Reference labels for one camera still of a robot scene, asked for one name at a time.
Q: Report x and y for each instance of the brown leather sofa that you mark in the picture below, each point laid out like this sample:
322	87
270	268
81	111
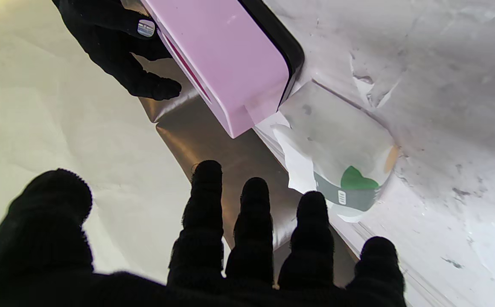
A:
213	140

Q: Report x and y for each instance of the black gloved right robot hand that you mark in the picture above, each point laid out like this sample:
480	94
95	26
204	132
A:
102	34

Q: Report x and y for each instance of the clear tissue pack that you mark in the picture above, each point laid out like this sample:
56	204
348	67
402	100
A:
337	140

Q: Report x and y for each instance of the pink tissue box cover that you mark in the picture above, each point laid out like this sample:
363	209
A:
222	55

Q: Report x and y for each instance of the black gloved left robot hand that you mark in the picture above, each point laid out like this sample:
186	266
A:
38	256

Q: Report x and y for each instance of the black tissue box base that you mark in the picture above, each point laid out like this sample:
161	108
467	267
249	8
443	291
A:
279	38

